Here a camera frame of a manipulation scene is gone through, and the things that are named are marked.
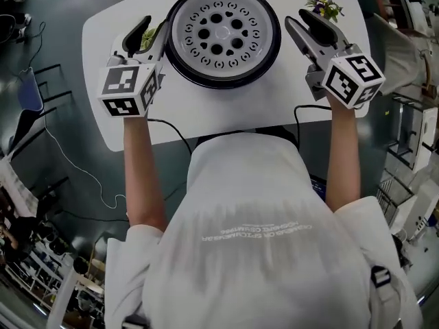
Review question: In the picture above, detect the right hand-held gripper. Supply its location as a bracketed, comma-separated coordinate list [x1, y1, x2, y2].
[284, 8, 386, 110]

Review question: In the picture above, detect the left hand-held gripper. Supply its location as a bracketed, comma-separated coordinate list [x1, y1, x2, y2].
[97, 15, 170, 118]

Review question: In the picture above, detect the white perforated steamer tray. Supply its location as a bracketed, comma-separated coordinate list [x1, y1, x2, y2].
[170, 0, 274, 75]

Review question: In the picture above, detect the person's left forearm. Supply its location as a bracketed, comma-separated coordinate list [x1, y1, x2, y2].
[122, 114, 169, 233]

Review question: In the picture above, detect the person's right forearm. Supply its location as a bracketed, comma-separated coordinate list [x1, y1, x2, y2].
[324, 103, 361, 215]

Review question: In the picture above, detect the small green plant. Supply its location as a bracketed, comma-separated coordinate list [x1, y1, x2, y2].
[139, 27, 163, 51]

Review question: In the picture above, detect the purple flower potted plant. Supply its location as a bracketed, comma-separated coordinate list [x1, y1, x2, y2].
[304, 0, 344, 26]

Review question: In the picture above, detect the beige chair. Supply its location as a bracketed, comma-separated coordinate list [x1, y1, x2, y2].
[356, 11, 426, 97]

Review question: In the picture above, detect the dark blue rice cooker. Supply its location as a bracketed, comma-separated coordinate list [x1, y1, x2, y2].
[114, 0, 283, 90]

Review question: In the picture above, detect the dark grey chair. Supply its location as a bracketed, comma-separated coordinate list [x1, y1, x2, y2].
[10, 65, 75, 154]

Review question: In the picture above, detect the white cabinet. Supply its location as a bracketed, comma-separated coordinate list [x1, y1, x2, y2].
[411, 107, 439, 173]

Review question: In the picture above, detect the table with checkered cloth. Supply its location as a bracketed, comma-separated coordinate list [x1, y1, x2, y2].
[0, 156, 38, 219]

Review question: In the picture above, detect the person's white shirt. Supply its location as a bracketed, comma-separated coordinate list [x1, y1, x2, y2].
[104, 131, 423, 329]

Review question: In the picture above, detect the black cable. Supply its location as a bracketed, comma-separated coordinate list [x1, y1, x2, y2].
[147, 117, 193, 157]
[293, 103, 333, 143]

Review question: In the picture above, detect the white cable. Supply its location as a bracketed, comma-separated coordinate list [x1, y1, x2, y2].
[20, 66, 128, 210]

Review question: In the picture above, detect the black strap buckle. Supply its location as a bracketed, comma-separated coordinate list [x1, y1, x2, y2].
[123, 315, 152, 329]
[370, 265, 394, 289]

